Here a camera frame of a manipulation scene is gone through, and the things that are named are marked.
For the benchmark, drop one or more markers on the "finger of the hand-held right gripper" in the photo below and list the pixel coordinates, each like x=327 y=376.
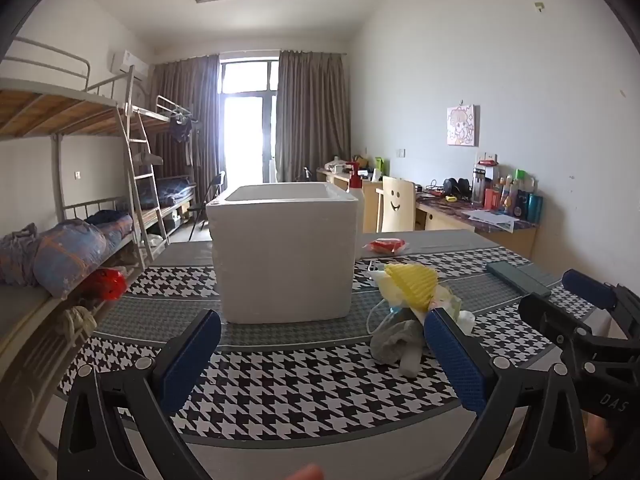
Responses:
x=555 y=317
x=587 y=282

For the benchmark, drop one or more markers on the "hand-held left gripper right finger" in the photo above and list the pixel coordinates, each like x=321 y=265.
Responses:
x=455 y=360

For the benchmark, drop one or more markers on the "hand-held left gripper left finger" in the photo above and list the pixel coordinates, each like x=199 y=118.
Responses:
x=192 y=357

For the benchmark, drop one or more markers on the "yellow ribbed sponge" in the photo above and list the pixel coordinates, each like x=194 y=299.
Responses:
x=412 y=282

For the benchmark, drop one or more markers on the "white foam box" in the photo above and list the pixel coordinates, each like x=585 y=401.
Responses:
x=280 y=260

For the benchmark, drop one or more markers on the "person's left hand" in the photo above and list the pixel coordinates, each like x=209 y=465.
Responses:
x=309 y=472

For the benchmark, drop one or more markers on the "small white cloth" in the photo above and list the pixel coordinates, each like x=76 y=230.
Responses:
x=466 y=321

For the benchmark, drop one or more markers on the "white folded cloth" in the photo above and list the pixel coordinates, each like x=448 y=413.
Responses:
x=410 y=362

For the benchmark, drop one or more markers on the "grey flat case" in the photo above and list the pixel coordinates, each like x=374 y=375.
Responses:
x=520 y=277

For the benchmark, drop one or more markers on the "grey sock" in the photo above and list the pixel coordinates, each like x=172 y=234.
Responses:
x=392 y=341

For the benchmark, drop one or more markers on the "cream crumpled cloth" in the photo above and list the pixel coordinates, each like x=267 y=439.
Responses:
x=387 y=287

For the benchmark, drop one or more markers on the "group of toiletry bottles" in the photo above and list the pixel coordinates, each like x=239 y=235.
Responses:
x=517 y=197

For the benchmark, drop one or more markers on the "houndstooth tablecloth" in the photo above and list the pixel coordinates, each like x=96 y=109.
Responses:
x=300 y=385

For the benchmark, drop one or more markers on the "red plastic bag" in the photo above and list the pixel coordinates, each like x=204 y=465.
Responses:
x=105 y=284

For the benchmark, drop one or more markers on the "white papers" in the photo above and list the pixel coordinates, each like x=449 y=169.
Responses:
x=492 y=218

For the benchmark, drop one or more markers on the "beige bundled clothes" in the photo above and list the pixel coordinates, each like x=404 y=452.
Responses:
x=75 y=321

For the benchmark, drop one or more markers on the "red snack packet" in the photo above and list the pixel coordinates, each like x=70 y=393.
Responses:
x=387 y=246

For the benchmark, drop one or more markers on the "light wooden desk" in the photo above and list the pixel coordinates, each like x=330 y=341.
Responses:
x=450 y=220
x=370 y=210

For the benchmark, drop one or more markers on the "blue orange plaid quilt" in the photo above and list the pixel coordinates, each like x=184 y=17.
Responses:
x=70 y=255

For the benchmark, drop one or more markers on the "black headphones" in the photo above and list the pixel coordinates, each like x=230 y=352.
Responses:
x=457 y=187

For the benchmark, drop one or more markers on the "black folding chair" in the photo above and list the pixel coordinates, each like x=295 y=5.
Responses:
x=212 y=195

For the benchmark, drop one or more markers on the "dark blue bedding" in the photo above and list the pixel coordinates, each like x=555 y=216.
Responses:
x=107 y=217

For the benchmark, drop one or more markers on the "blue plaid bedding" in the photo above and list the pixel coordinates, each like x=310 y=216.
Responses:
x=165 y=192

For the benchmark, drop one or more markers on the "wooden chair with smiley face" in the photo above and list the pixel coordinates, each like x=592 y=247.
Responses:
x=395 y=200

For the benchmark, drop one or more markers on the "grey metal bed ladder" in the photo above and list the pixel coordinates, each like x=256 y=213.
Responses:
x=142 y=180

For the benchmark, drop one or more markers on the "white spray bottle red top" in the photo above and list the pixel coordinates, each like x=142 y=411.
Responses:
x=355 y=189

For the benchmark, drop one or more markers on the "purple floral blanket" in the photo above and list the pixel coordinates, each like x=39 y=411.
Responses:
x=17 y=255

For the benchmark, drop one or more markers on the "dark hanging clothes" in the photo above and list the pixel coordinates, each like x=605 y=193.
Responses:
x=181 y=127

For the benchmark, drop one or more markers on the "grey metal bunk bed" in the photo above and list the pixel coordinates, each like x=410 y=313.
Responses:
x=55 y=110
x=160 y=122

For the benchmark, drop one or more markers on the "glass balcony door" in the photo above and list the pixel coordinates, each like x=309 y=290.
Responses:
x=247 y=125

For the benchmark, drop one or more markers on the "brown curtain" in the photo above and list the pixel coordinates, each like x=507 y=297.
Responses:
x=312 y=110
x=190 y=110

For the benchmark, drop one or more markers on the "white air conditioner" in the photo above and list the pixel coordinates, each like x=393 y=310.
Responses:
x=130 y=64

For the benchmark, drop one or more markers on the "pink cartoon wall poster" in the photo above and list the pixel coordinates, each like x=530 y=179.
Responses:
x=462 y=125

